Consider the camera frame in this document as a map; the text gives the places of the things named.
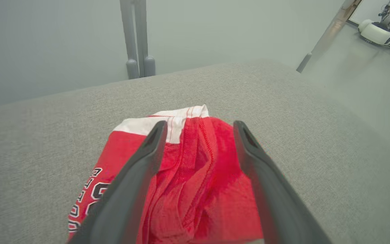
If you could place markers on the red Bulls basketball jersey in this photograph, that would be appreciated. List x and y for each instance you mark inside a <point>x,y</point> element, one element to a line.
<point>198,189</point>

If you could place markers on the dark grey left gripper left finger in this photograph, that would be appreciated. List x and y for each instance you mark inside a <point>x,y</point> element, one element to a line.
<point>124,203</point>

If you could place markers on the grey partition post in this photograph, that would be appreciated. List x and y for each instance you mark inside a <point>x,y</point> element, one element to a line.
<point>129,34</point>
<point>147,66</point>

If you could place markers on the slanted grey metal pole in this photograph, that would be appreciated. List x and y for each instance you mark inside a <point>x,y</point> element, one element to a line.
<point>327,34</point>

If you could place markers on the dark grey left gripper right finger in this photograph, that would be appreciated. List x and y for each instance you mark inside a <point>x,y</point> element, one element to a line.
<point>276,203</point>

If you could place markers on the white wheeled robot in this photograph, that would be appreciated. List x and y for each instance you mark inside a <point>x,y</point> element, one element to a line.
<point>377,34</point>

